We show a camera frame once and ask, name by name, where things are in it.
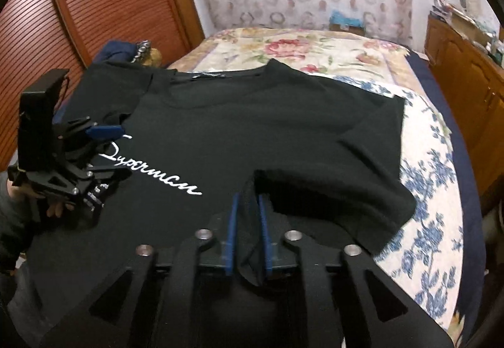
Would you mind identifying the black printed t-shirt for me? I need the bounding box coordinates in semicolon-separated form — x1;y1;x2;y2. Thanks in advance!
8;60;416;347

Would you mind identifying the person's left hand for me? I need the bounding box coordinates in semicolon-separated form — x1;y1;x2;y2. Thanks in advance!
6;180;74;218

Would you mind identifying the navy blue garment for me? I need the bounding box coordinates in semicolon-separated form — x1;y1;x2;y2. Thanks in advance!
92;40;151;63

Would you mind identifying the blue floral white bedsheet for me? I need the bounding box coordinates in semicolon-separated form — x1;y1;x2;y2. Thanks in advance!
335;75;464;329

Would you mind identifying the navy blue mattress cover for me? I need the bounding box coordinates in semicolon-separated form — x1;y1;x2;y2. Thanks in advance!
406;50;486;345

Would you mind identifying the pink floral beige quilt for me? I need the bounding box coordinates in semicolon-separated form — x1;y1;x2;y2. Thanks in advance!
169;27;426;95

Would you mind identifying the long wooden sideboard cabinet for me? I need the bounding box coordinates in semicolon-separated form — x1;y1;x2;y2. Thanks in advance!
425;16;503;199

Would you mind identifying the black camera mount box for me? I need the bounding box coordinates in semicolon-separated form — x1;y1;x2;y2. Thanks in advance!
18;69;69;171

